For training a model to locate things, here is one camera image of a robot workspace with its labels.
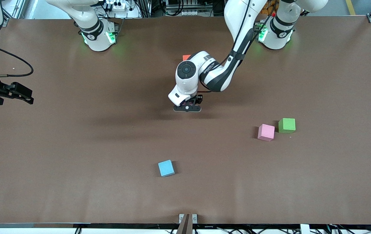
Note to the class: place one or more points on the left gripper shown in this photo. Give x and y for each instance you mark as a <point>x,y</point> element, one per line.
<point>199,98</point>

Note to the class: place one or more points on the orange foam block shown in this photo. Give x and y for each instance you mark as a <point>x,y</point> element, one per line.
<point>186,58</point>

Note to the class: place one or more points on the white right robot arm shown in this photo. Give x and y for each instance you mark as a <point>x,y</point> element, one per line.
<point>97,39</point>

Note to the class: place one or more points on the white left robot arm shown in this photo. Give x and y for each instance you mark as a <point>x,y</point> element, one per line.
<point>218,76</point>

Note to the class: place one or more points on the blue foam block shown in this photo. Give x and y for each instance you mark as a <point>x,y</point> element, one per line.
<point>166,168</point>

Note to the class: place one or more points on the dark equipment rack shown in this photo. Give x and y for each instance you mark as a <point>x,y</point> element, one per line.
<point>179,6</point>

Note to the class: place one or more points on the pink foam block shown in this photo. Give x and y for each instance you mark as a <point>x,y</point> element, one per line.
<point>266,132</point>

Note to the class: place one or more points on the white power strip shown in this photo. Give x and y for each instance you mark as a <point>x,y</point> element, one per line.
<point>118,5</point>

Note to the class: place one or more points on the green foam block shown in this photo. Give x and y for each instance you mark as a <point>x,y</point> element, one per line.
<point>287,125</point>

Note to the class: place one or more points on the orange snack bag pile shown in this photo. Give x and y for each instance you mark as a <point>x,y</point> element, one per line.
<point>268,7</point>

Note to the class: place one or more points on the metal table bracket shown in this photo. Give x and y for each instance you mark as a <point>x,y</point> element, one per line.
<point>188,222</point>

